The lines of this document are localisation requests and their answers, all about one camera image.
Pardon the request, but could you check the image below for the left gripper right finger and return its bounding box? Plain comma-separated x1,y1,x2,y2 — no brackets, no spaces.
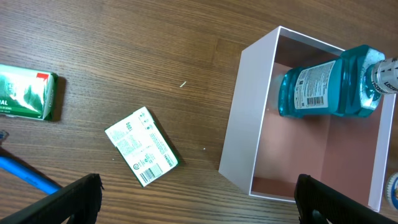
294,174,396,224

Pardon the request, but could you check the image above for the blue mouthwash bottle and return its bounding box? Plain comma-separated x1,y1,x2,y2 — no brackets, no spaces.
278,45,397,118

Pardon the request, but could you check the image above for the white cotton bud tub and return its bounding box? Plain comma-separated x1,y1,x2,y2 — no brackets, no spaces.
385,172,398,210

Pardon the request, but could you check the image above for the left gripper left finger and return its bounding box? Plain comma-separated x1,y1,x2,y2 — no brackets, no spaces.
1,174,103,224

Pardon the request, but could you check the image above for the pink open cardboard box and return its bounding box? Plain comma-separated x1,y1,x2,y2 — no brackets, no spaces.
219,26,396,211

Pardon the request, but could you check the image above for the white green soap box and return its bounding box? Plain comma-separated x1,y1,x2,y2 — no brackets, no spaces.
104,106,179,187

